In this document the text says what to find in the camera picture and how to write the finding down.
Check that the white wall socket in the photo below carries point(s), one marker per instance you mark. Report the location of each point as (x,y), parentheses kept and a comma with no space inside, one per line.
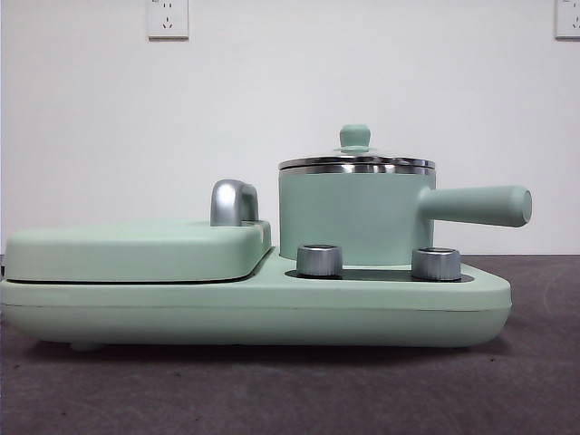
(568,18)
(167,20)

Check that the silver control knob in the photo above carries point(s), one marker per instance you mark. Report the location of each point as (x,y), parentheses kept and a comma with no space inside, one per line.
(319,260)
(436,263)

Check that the green breakfast machine base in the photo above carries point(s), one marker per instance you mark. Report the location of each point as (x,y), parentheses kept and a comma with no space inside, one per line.
(136,312)

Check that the glass lid with green knob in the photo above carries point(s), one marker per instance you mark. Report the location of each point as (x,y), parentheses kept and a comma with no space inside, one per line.
(354,136)

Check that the green hinged griddle cover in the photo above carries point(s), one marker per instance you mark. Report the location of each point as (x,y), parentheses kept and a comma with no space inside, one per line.
(127,249)

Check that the black control panel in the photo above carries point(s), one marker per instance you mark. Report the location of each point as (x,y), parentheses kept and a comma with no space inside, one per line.
(376,274)

